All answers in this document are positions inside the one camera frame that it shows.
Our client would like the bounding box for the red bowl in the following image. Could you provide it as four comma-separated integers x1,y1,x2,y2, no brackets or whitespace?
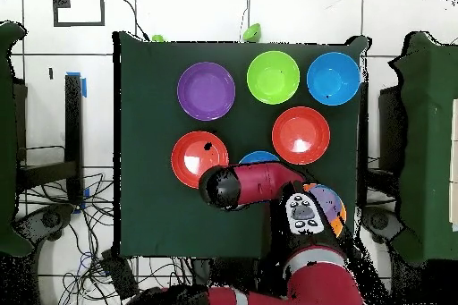
271,106,331,165
170,130,230,190

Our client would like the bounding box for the purple bowl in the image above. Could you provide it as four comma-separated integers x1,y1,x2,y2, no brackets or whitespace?
176,61,236,122

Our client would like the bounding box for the dark green tablecloth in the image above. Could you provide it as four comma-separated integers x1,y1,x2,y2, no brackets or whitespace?
113,30,369,259

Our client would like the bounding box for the green bowl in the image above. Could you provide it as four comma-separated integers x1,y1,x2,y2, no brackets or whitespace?
242,22,262,43
246,50,301,106

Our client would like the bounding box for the translucent blue bowl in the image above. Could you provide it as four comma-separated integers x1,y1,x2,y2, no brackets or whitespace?
309,183,344,222

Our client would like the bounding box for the orange bowl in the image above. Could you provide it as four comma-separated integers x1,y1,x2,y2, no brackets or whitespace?
301,182,348,238

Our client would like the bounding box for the black power strip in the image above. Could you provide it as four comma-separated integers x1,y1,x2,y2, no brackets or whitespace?
99,249,140,301

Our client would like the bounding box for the black round base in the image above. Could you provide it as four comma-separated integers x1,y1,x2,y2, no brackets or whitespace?
13,202,76,249

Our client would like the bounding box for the neighbouring green cloth table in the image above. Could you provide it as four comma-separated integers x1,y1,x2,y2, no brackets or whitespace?
388,30,458,267
0,20,34,258

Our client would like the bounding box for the white box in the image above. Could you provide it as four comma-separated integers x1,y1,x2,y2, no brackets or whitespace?
448,97,458,233

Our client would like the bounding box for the black cable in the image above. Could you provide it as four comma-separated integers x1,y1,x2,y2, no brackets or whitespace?
118,0,150,42

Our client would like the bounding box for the black table frame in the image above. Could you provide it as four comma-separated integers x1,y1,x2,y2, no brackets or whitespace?
13,73,87,209
357,82,409,195

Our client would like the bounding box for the tangle of black cables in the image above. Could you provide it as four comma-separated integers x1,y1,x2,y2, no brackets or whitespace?
17,172,194,305

